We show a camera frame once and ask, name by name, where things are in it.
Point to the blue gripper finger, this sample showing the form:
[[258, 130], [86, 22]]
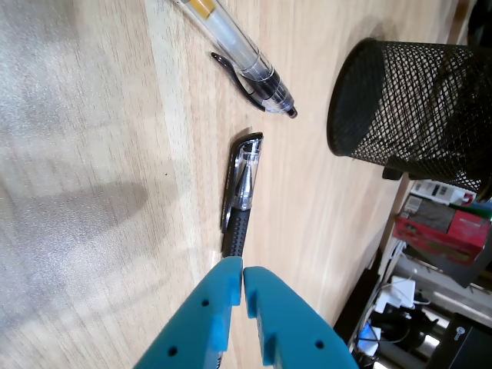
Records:
[[192, 330], [296, 326]]

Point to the capped black gel pen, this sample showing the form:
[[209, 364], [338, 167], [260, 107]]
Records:
[[238, 230]]

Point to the clear retractable pen yellow band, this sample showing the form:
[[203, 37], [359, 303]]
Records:
[[246, 54]]

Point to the black mesh pen holder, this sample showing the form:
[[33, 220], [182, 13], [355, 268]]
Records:
[[357, 100]]

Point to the white power adapter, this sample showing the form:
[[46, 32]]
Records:
[[399, 294]]

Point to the red and brown box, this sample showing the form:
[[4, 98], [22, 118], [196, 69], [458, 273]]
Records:
[[434, 242]]

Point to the black box with logo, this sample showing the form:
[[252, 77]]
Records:
[[469, 342]]

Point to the white medicine box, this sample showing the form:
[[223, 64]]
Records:
[[438, 190]]

